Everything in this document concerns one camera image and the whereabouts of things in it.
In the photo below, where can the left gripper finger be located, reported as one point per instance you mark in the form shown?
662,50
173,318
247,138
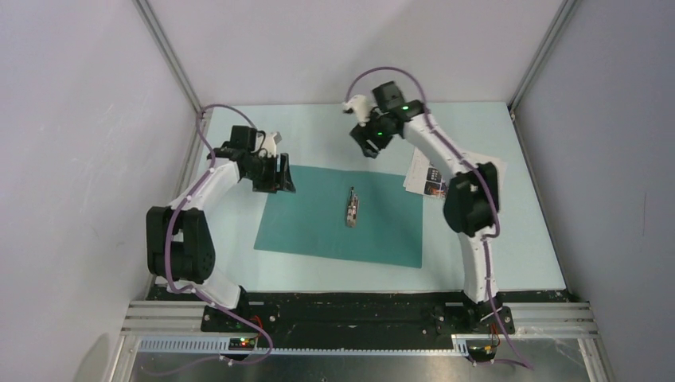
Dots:
285,182
266,183

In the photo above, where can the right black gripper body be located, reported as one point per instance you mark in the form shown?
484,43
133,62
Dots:
376,130

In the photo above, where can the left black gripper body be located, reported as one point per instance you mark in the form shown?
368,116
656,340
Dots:
261,167

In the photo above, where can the teal green folder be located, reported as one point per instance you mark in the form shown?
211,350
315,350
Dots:
311,221

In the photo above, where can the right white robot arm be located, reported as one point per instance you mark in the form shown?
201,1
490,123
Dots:
471,204

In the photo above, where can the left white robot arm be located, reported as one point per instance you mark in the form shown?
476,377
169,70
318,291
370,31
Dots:
179,243

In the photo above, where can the metal folder clip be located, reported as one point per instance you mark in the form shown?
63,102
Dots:
351,210

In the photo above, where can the left controller board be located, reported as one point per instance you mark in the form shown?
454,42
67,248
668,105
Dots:
241,344

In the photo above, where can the controller board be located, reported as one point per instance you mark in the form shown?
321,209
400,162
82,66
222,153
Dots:
241,344
481,354

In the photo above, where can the right controller board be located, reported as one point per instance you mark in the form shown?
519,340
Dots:
481,354

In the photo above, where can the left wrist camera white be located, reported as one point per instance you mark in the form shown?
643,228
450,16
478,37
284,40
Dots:
266,144

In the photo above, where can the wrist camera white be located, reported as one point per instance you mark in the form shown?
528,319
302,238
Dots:
359,106
266,144

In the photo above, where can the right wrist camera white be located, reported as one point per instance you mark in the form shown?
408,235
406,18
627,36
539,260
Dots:
359,106

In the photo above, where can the left aluminium frame post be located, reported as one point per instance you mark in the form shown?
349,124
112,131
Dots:
158,34

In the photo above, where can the aluminium frame post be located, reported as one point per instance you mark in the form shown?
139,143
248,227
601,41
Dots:
553,34
158,34

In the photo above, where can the white slotted cable duct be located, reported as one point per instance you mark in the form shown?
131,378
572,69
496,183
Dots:
226,346

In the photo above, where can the right aluminium frame post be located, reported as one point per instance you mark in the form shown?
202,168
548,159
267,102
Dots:
553,34

